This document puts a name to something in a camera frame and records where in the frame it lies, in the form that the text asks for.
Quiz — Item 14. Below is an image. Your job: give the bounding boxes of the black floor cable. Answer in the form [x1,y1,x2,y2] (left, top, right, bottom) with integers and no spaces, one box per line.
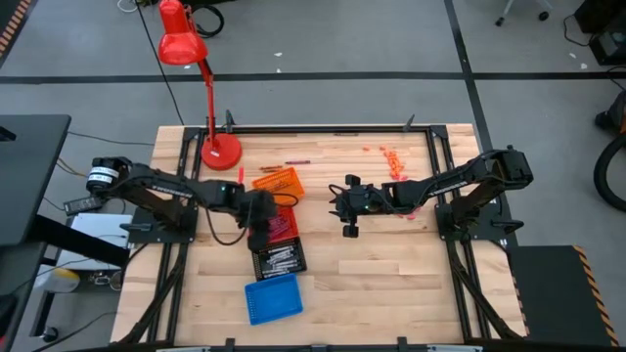
[67,129,157,147]

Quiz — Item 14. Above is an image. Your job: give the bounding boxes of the white box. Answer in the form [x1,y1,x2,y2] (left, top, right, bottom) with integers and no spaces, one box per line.
[69,212,135,272]

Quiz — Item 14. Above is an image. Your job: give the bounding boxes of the yellow white container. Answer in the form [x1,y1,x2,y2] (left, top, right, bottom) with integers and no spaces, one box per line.
[35,267,82,294]

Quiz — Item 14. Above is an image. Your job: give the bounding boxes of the black lamp cable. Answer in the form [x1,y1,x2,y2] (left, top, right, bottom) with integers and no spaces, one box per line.
[134,0,186,127]

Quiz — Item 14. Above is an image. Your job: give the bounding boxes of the office chair base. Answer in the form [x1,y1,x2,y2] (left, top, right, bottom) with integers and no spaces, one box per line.
[494,0,553,28]

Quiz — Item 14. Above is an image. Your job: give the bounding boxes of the black side desk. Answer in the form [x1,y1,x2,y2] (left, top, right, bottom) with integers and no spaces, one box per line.
[0,114,72,246]

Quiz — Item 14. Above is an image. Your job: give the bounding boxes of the black box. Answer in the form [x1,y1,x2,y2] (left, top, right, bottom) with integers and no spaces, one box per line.
[588,26,626,67]

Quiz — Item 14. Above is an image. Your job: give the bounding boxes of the black power adapter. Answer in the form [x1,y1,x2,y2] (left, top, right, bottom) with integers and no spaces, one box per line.
[62,194,108,217]

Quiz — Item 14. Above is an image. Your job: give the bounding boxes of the black hazard-striped platform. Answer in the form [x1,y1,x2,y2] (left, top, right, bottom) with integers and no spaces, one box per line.
[506,243,621,349]

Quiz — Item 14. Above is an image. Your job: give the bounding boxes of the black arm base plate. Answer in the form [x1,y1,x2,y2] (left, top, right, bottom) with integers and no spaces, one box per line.
[119,204,198,245]
[433,200,525,242]

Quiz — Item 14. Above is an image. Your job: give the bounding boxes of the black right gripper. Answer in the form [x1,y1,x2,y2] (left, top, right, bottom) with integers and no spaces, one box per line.
[330,174,390,240]

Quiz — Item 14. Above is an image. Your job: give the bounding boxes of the orange black vacuum cleaner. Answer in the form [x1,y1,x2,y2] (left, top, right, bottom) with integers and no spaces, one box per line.
[594,90,626,136]

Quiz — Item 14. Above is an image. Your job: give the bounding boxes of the red plastic basket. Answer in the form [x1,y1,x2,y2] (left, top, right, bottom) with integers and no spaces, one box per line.
[251,207,300,244]

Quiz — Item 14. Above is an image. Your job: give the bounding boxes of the black plastic basket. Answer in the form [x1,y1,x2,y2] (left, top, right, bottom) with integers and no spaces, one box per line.
[250,238,308,282]

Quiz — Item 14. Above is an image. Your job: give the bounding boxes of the red desk lamp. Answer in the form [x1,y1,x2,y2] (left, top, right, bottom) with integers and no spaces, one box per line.
[156,0,244,172]

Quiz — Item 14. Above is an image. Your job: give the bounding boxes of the black case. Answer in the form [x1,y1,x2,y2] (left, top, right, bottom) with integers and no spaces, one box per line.
[572,0,626,35]

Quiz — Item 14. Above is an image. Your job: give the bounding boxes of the blue plastic basket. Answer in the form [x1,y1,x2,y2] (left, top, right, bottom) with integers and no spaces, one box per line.
[244,272,304,327]

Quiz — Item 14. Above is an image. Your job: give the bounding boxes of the coiled black cable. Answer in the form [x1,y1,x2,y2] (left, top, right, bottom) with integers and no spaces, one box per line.
[191,2,227,39]

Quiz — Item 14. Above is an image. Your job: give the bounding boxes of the orange plastic basket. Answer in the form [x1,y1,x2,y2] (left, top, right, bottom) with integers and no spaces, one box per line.
[251,165,307,206]

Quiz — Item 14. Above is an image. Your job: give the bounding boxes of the black vacuum hose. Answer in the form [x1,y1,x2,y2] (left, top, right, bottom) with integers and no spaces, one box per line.
[592,134,626,214]

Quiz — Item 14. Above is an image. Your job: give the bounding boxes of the black aluminium table frame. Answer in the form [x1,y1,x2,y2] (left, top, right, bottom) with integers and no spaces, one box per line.
[114,124,527,352]

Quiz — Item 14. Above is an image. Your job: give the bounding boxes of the black diagonal beam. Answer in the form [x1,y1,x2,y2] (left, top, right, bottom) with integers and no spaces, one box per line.
[28,214,131,269]

